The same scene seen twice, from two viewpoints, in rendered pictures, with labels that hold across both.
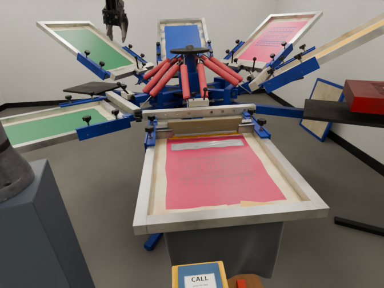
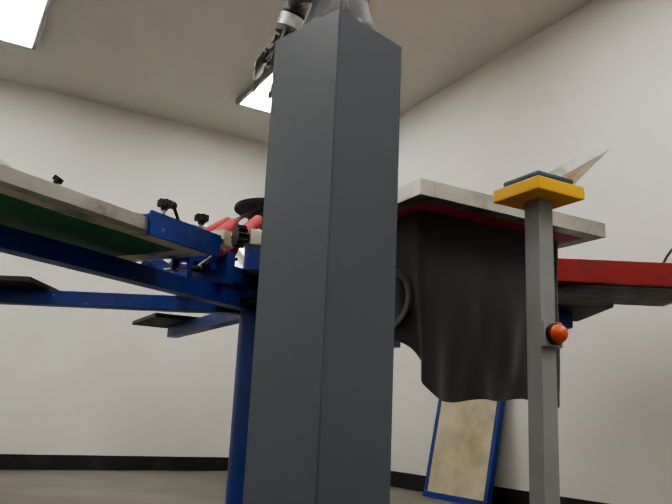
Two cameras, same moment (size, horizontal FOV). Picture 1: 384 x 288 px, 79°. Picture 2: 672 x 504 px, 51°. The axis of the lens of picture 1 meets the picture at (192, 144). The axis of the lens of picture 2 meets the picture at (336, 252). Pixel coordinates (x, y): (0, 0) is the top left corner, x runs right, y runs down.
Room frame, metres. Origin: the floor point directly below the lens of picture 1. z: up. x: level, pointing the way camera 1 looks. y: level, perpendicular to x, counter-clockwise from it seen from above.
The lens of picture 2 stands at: (-0.76, 0.96, 0.47)
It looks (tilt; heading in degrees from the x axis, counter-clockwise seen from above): 13 degrees up; 335
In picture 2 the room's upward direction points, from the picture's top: 3 degrees clockwise
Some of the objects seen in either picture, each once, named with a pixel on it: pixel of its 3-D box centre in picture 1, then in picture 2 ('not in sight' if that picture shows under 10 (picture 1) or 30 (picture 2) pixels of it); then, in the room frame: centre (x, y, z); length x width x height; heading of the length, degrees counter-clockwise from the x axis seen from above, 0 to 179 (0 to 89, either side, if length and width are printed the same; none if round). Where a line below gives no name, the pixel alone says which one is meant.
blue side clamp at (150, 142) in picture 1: (152, 135); not in sight; (1.11, 0.21, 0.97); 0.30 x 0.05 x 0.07; 4
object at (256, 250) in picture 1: (224, 247); (492, 313); (0.60, -0.11, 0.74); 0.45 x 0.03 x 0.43; 94
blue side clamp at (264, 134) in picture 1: (255, 128); not in sight; (1.15, -0.35, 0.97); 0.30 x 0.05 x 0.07; 4
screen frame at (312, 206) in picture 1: (211, 155); (420, 241); (0.89, -0.09, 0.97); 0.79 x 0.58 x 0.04; 4
